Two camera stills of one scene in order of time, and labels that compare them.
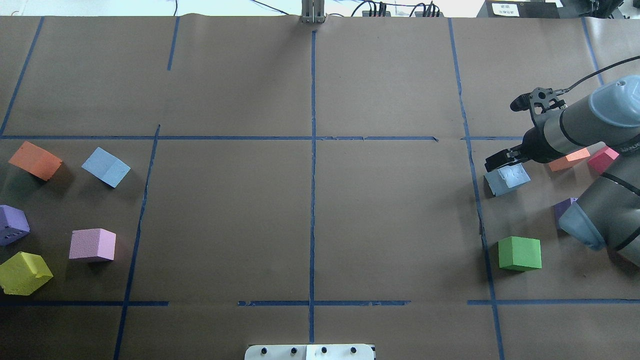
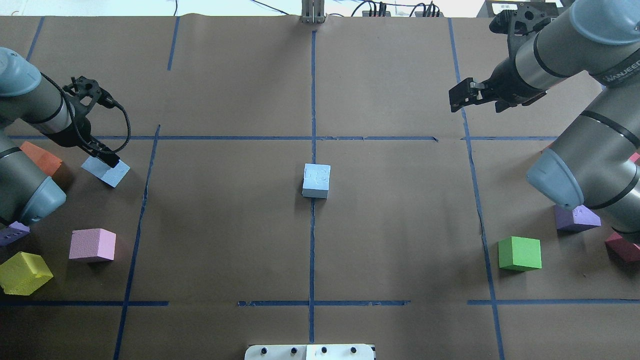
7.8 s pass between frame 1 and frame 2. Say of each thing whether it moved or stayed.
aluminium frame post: stayed
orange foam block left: stayed
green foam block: stayed
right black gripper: moved
